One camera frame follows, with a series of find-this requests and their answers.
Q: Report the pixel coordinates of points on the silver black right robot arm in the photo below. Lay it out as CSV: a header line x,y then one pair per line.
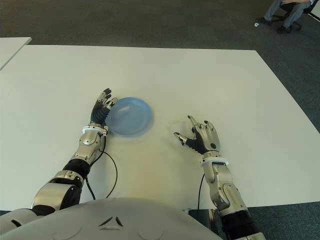
x,y
225,190

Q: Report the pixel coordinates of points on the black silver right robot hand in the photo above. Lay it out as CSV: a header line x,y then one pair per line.
x,y
207,138

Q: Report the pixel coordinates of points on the grey robot torso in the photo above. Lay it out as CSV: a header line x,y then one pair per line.
x,y
112,220

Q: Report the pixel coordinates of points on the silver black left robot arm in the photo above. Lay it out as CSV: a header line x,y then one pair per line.
x,y
85,147

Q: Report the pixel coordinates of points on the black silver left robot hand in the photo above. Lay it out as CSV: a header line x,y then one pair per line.
x,y
100,113

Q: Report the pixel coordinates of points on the black office chair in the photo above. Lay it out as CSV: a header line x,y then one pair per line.
x,y
278,16

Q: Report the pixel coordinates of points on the neighbouring white table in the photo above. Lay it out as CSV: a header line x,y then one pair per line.
x,y
11,48

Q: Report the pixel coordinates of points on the seated person in jeans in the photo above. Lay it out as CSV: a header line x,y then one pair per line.
x,y
290,13

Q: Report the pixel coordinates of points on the blue round plate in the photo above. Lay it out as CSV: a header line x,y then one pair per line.
x,y
131,117

